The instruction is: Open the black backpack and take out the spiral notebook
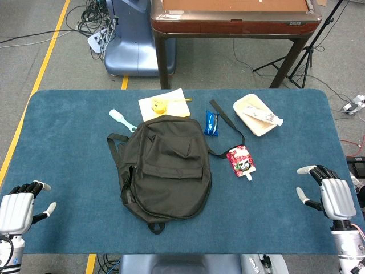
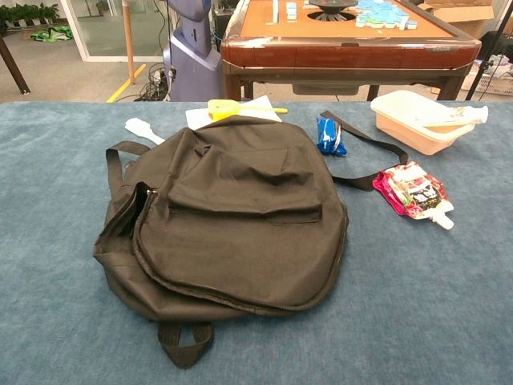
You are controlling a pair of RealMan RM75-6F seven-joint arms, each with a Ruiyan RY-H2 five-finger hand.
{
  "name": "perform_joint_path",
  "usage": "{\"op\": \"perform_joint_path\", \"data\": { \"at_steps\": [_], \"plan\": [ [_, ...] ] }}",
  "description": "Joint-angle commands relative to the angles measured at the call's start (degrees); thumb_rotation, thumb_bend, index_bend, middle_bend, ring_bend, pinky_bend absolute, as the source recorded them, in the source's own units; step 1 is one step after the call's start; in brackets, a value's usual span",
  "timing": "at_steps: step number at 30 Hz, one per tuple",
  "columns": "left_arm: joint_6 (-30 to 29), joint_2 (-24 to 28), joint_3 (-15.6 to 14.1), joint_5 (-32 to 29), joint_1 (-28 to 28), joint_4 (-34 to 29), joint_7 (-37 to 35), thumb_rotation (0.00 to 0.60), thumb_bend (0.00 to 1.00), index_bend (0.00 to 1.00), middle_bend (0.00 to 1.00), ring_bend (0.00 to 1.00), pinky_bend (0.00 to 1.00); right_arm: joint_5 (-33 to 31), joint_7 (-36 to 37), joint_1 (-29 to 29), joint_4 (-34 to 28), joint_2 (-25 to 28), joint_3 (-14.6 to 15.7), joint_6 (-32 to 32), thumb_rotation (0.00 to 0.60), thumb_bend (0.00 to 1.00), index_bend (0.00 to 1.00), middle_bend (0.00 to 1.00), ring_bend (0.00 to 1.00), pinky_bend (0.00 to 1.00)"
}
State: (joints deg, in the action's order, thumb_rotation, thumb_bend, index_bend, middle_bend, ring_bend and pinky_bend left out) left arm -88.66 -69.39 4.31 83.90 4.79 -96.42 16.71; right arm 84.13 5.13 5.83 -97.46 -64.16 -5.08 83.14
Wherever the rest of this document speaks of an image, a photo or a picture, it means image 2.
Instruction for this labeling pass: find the black tripod stand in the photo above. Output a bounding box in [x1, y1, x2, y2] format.
[464, 0, 513, 101]

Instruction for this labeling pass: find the purple robot pedestal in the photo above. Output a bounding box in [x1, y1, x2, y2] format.
[162, 0, 226, 103]

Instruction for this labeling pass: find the beige plastic food container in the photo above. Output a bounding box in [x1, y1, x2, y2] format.
[370, 90, 478, 156]

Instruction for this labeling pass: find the wooden pole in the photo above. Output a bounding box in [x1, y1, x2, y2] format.
[121, 0, 136, 85]

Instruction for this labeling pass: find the white squeeze tube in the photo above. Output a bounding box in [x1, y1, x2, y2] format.
[416, 105, 490, 128]

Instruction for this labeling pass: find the black fabric backpack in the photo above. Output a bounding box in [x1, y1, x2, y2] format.
[92, 111, 410, 370]

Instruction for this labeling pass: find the tangle of floor cables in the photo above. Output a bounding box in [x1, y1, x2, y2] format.
[134, 62, 173, 103]

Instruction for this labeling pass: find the open cardboard box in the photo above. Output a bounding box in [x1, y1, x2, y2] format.
[418, 0, 502, 40]

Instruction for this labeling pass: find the white paper sheet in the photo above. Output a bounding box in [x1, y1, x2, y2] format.
[184, 95, 284, 132]

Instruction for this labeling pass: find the black mahjong table hub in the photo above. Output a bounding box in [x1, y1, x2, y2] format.
[307, 0, 359, 22]

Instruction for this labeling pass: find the white plastic basket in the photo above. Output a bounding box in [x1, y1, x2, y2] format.
[460, 59, 513, 97]

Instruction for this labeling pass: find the dark slanted table leg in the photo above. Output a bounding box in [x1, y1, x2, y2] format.
[0, 34, 31, 95]

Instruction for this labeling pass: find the brown mahjong table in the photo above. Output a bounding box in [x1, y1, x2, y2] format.
[220, 0, 482, 102]

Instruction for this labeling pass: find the blue carpet table cover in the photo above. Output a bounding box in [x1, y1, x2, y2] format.
[0, 99, 513, 385]

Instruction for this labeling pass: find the pile of blue mahjong tiles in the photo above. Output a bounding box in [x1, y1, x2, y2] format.
[354, 0, 418, 32]

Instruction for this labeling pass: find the green cloth on floor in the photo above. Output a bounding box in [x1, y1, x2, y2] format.
[30, 26, 75, 43]

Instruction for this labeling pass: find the yellow plastic scoop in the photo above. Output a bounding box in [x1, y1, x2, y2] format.
[207, 99, 289, 123]

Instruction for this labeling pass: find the row of potted plants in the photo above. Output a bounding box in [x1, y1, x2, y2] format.
[0, 2, 60, 28]

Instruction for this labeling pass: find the red spout drink pouch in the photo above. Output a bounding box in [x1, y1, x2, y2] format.
[372, 160, 455, 232]

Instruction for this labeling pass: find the blue snack packet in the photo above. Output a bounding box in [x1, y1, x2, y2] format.
[316, 115, 348, 158]

